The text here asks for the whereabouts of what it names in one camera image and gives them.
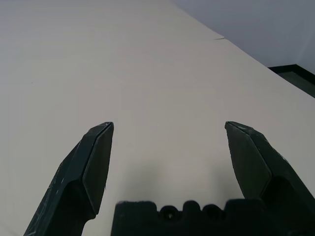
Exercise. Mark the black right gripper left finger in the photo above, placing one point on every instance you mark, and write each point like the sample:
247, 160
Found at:
73, 172

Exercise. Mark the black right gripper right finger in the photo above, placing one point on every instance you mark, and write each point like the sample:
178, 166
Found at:
258, 159

